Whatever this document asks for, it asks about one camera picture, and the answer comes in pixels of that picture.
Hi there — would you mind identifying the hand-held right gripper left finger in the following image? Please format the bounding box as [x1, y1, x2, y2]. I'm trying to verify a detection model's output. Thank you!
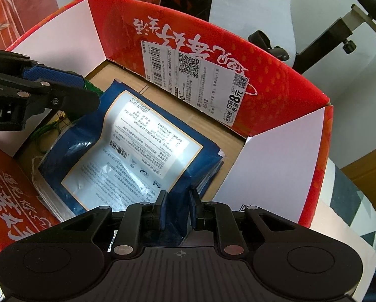
[60, 190, 169, 257]

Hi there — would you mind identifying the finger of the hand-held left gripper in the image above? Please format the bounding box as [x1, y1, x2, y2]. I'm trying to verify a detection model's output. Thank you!
[0, 79, 101, 122]
[0, 48, 84, 89]

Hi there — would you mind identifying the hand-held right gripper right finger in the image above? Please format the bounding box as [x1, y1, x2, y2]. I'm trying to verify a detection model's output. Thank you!
[189, 189, 298, 257]

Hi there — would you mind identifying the blue plastic packet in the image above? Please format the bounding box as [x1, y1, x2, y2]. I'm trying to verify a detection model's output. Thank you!
[38, 80, 226, 249]

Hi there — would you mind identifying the red strawberry cardboard box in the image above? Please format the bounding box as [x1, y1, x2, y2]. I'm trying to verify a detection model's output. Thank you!
[0, 0, 335, 255]

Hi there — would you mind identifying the grey geometric pattern tablecloth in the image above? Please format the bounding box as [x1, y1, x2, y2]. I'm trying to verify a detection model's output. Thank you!
[311, 157, 376, 302]

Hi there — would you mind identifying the yellow wooden door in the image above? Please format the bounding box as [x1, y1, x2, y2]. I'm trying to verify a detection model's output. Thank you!
[340, 145, 376, 180]

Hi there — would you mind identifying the white foam board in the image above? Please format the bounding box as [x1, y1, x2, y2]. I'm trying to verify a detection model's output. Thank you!
[208, 0, 297, 66]

